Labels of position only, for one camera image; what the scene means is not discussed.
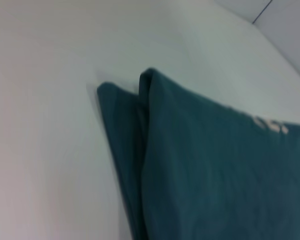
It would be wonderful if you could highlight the teal blue shirt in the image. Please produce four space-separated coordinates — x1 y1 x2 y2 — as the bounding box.
96 66 300 240

